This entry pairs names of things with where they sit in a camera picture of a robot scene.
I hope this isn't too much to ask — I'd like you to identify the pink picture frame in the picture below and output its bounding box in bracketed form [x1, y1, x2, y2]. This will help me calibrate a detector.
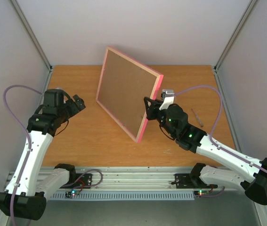
[96, 47, 163, 143]

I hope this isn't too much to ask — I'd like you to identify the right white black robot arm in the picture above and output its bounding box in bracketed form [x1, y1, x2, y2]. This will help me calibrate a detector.
[144, 97, 267, 205]

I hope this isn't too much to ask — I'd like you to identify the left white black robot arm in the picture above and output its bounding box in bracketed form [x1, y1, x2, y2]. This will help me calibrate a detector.
[0, 89, 86, 220]

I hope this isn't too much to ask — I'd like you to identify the right small circuit board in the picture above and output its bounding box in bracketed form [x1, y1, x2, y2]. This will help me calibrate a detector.
[194, 189, 210, 197]

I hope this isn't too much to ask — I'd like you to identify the small circuit board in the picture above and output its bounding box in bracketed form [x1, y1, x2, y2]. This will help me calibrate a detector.
[65, 190, 80, 199]
[194, 189, 210, 197]

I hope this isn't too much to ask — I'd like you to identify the left small circuit board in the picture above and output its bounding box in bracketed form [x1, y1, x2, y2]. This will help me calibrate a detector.
[65, 190, 80, 199]

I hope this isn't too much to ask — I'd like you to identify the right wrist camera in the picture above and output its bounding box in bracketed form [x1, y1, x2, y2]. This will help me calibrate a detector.
[159, 89, 175, 111]

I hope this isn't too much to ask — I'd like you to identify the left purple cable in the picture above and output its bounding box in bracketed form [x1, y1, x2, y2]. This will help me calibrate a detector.
[3, 85, 103, 226]

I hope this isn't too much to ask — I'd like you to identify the purple cable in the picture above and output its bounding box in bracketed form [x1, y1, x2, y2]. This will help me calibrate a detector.
[3, 85, 103, 226]
[174, 85, 267, 198]

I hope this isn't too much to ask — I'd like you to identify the aluminium rail base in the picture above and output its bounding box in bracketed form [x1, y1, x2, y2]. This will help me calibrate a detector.
[3, 166, 263, 191]

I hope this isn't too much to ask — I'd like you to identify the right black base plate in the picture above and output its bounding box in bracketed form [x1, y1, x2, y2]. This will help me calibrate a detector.
[172, 173, 218, 189]

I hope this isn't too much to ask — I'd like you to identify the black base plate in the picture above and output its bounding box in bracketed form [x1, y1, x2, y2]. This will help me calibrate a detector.
[172, 173, 218, 189]
[61, 173, 93, 189]

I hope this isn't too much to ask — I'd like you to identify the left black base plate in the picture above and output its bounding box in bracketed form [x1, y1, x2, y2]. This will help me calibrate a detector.
[61, 173, 93, 189]

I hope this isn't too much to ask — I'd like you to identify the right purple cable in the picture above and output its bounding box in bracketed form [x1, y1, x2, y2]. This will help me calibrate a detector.
[174, 85, 267, 198]

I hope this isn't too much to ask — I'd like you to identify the grey slotted cable duct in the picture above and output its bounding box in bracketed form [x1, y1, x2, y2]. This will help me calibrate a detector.
[50, 191, 194, 202]

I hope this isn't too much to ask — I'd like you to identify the left aluminium corner post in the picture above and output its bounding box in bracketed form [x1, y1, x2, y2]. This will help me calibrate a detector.
[9, 0, 52, 71]

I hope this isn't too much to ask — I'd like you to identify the aluminium corner post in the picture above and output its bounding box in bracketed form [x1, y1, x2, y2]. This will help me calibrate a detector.
[213, 0, 259, 73]
[9, 0, 52, 71]

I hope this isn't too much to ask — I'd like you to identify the right aluminium corner post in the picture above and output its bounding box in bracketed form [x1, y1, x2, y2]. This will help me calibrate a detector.
[213, 0, 259, 73]

